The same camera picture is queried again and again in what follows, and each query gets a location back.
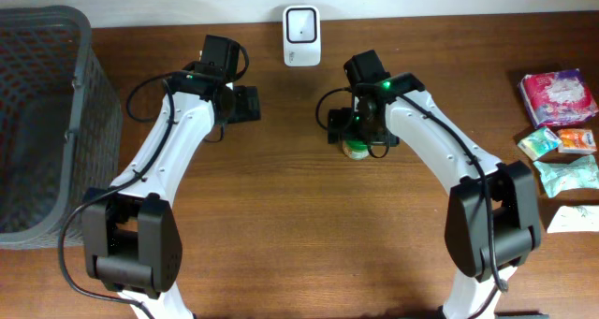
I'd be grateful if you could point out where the green lid jar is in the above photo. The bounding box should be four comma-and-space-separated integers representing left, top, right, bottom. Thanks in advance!
342, 140, 370, 160

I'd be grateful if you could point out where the small green tissue packet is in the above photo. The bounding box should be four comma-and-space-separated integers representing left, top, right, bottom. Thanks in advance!
517, 126, 562, 161

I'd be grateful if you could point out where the red purple tissue pack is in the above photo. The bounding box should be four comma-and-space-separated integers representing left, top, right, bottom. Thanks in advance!
518, 68, 598, 128

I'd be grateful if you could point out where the orange tissue packet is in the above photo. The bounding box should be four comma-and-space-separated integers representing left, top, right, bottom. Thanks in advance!
558, 128, 597, 154

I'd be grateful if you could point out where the mint green wipes pack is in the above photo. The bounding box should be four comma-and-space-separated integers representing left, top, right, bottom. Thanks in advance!
533, 155, 598, 198

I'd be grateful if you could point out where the white cream tube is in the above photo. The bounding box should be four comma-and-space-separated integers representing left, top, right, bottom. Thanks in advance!
547, 205, 598, 233

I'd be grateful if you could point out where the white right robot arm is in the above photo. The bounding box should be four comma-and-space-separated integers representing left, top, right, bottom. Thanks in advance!
321, 50, 541, 318

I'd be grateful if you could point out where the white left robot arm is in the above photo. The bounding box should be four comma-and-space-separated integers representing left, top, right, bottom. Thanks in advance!
71, 35, 261, 318

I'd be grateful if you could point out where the dark grey plastic basket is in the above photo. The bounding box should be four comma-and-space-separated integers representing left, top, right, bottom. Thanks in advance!
1, 6, 123, 250

